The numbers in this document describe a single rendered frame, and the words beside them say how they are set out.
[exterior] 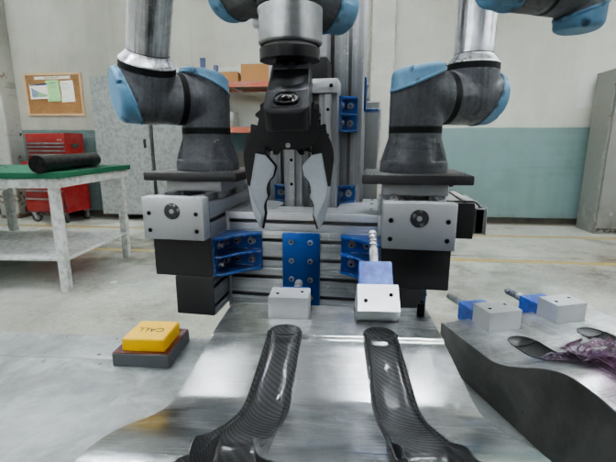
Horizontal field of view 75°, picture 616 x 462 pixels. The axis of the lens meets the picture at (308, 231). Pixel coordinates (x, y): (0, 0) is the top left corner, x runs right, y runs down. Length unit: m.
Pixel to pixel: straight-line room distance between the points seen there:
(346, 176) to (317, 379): 0.76
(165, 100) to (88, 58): 6.03
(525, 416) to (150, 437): 0.37
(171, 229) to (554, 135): 5.80
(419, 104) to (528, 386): 0.60
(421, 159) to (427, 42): 5.10
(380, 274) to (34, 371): 0.48
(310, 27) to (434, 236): 0.45
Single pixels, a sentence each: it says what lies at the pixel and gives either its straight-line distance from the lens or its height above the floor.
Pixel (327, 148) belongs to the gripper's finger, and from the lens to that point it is 0.48.
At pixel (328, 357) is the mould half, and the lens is 0.43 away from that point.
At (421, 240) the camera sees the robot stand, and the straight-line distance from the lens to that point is 0.79.
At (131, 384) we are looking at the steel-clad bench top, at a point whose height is 0.80.
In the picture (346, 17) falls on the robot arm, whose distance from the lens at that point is 0.69.
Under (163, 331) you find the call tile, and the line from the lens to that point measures 0.63.
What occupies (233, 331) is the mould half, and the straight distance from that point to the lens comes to 0.49.
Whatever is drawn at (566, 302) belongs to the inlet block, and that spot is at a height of 0.88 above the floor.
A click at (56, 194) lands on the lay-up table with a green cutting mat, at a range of 3.42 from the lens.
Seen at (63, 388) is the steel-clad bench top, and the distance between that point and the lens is 0.63.
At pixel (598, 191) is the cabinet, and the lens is 6.12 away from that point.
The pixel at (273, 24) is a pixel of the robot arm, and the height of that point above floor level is 1.23.
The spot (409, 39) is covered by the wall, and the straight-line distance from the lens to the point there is 5.94.
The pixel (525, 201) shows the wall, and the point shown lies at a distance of 6.26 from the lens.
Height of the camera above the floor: 1.10
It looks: 12 degrees down
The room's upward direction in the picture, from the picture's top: straight up
